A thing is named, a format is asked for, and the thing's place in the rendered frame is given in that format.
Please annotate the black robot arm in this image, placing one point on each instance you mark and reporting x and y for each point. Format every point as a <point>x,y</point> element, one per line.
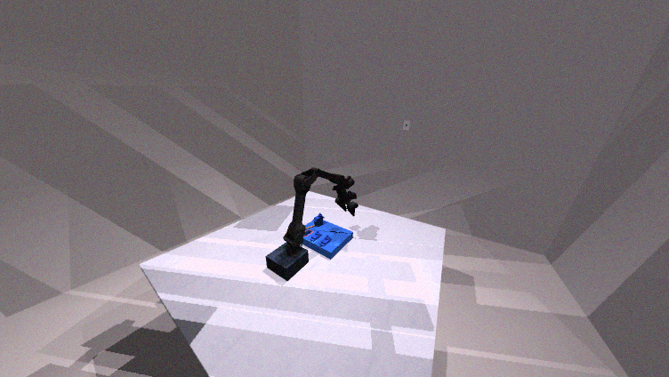
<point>302,183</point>

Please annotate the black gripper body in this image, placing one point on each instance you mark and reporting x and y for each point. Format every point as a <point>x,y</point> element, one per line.
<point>345,201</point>

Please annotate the blue flat deck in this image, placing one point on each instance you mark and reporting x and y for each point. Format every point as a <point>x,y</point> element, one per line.
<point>327,239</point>

